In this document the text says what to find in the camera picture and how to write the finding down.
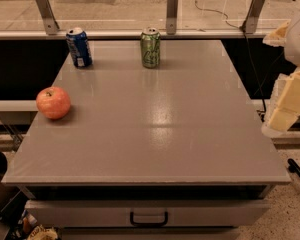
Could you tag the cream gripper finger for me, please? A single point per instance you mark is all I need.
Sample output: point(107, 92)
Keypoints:
point(284, 105)
point(277, 38)

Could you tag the red apple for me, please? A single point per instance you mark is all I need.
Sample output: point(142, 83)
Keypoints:
point(53, 102)

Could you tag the black bar on floor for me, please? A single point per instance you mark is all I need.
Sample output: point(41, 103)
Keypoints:
point(293, 167)

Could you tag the green soda can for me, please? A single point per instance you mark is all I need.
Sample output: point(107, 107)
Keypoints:
point(150, 47)

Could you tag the grey cabinet drawer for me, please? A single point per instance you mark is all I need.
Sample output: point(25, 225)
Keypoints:
point(115, 213)

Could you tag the blue soda can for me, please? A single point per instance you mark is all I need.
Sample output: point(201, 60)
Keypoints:
point(79, 47)

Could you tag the snack bag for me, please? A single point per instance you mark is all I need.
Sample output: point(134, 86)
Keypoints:
point(41, 233)

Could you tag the right metal bracket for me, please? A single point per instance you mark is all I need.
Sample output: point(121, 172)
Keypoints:
point(250, 23)

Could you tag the metal bracket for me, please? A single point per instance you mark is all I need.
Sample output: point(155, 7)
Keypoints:
point(250, 23)
point(171, 16)
point(50, 24)

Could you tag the middle metal bracket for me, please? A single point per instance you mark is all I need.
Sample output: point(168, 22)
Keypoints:
point(171, 16)

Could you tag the black drawer handle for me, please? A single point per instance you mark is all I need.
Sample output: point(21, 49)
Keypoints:
point(148, 221)

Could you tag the left metal bracket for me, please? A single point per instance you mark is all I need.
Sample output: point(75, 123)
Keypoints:
point(50, 24)

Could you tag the white horizontal rail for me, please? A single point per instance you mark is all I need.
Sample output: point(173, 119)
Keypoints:
point(124, 34)

